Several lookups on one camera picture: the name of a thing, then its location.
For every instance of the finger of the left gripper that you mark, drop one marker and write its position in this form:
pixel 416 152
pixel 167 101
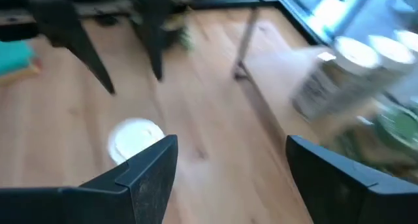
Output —
pixel 65 25
pixel 153 21

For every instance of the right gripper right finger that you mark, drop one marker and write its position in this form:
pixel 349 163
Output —
pixel 343 191

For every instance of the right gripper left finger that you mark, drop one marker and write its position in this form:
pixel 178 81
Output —
pixel 114 198

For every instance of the green-lidded herb jar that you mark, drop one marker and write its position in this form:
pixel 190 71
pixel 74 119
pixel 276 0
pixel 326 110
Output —
pixel 401 126

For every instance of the white-lidded bagel seasoning jar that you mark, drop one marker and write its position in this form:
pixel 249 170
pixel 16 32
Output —
pixel 392 49

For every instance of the potted succulent black pot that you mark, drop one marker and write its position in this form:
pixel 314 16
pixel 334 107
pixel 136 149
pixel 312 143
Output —
pixel 183 38

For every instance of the green cloth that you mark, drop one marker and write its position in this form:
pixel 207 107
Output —
pixel 14 55

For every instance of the black table frame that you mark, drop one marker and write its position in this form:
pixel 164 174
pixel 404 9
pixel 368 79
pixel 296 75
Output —
pixel 228 2

